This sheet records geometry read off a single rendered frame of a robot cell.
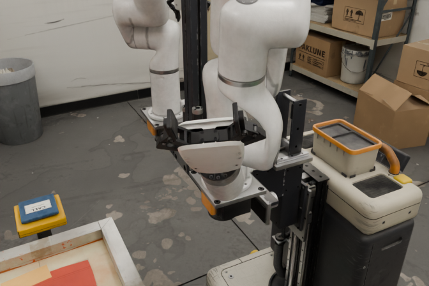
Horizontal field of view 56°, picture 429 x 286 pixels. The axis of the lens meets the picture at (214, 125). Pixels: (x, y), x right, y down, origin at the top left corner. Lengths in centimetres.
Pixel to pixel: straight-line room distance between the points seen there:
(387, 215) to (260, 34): 95
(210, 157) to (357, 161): 92
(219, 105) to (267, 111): 18
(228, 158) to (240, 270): 138
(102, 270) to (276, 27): 72
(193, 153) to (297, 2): 28
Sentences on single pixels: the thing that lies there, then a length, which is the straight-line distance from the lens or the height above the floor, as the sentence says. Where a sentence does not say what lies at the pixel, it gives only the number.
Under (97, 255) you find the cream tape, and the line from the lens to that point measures 111.
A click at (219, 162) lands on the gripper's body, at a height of 137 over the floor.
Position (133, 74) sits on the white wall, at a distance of 438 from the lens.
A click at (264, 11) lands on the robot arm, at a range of 64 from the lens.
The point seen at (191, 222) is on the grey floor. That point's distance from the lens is 266.
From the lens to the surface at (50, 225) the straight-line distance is 127.
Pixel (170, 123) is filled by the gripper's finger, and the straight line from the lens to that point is 55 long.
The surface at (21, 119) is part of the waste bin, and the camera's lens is 376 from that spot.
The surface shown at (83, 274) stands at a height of 96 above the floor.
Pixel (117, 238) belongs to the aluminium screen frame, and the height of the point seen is 99.
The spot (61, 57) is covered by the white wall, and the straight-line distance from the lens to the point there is 417.
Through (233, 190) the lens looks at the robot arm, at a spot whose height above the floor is 127.
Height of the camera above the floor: 171
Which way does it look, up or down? 26 degrees down
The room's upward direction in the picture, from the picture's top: straight up
